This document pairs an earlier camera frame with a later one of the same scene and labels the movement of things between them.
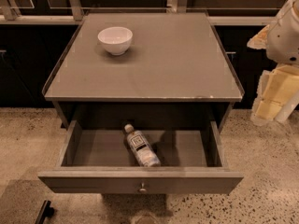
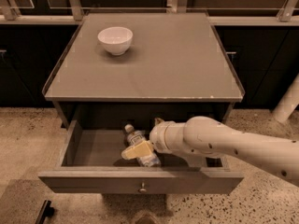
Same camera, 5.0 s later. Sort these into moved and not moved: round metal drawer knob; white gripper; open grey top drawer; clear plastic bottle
Moved: white gripper
Not moved: round metal drawer knob; clear plastic bottle; open grey top drawer
